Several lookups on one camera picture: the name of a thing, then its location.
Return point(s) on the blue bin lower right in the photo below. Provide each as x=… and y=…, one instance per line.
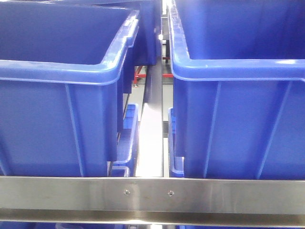
x=175, y=162

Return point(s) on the blue bin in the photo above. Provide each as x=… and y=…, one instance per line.
x=145, y=46
x=239, y=87
x=60, y=86
x=175, y=162

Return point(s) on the blue bin behind left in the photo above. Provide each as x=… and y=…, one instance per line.
x=145, y=46

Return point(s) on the blue bin front right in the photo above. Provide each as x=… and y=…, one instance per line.
x=239, y=87

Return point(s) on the blue bin front left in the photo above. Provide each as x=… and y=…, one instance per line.
x=60, y=86

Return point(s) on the steel shelf front rail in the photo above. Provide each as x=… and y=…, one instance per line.
x=154, y=200

